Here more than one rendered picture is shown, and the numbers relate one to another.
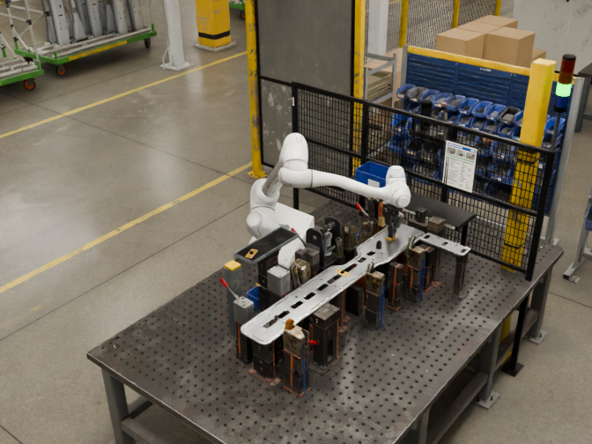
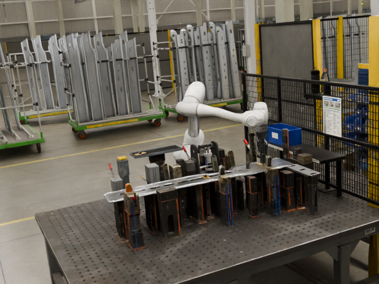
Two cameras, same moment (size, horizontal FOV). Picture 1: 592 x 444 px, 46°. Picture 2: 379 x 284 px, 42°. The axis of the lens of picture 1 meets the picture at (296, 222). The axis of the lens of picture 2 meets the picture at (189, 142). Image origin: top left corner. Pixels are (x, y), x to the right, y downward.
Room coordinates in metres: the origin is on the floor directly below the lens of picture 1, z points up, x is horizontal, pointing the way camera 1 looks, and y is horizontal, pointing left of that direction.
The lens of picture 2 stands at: (0.19, -1.63, 2.02)
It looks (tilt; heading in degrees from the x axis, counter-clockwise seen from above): 13 degrees down; 26
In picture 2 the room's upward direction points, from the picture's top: 5 degrees counter-clockwise
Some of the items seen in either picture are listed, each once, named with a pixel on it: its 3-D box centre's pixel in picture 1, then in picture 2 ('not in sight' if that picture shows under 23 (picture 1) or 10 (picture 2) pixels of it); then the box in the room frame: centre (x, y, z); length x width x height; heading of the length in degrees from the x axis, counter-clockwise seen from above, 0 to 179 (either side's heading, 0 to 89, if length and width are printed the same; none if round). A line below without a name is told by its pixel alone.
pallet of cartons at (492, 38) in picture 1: (489, 74); not in sight; (7.98, -2.28, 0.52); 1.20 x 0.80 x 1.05; 138
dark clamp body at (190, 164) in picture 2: (310, 279); (191, 185); (3.28, -0.08, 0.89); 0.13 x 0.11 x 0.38; 48
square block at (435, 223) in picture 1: (433, 245); (305, 178); (3.64, -0.84, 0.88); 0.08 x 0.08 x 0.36; 48
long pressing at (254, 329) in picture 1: (341, 276); (203, 178); (3.16, -0.24, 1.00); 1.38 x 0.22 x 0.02; 138
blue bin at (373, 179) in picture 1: (381, 180); (282, 134); (4.11, -0.55, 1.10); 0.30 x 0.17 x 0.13; 49
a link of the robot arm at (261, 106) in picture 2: (395, 180); (260, 112); (3.51, -0.56, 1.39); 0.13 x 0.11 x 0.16; 3
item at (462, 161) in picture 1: (460, 166); (333, 115); (3.87, -1.00, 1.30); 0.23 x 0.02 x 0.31; 48
